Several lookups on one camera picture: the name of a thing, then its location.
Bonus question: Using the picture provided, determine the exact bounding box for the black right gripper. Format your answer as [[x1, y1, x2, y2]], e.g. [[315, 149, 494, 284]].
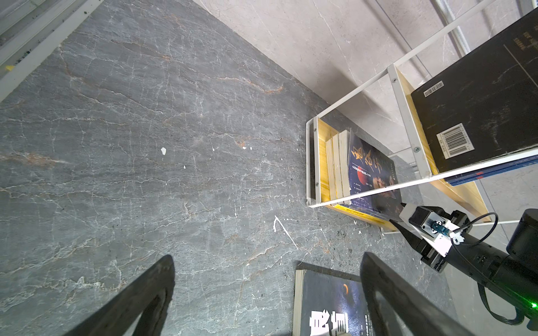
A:
[[389, 209, 537, 330]]

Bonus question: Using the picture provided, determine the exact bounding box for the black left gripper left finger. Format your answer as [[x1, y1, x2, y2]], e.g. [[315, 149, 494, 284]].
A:
[[66, 255, 175, 335]]

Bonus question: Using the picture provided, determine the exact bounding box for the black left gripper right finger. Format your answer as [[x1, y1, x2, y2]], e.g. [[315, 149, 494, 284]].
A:
[[360, 252, 472, 335]]

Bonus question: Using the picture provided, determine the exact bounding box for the dark portrait book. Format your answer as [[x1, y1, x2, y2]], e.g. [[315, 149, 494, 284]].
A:
[[338, 130, 403, 221], [331, 134, 343, 199]]

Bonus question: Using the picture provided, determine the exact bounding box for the black white-title book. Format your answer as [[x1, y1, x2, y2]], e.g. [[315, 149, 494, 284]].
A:
[[292, 263, 374, 335]]

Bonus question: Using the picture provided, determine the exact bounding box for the navy book yin-yang cover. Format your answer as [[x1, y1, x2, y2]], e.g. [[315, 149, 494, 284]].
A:
[[444, 155, 537, 186]]

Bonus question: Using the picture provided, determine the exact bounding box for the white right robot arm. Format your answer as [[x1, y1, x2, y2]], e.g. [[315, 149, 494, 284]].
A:
[[390, 204, 537, 331]]

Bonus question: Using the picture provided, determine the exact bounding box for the white metal wooden shelf rack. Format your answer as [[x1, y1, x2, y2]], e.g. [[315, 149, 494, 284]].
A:
[[305, 0, 538, 234]]

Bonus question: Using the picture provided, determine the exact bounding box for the yellow cartoon cover book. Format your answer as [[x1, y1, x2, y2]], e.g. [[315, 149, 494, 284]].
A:
[[319, 135, 396, 232]]

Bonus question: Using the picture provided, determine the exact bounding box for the black yellow book on shelf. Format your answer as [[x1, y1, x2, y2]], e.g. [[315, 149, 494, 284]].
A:
[[411, 10, 537, 173]]

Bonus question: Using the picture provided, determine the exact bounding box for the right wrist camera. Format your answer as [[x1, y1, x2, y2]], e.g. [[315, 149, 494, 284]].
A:
[[399, 204, 465, 258]]

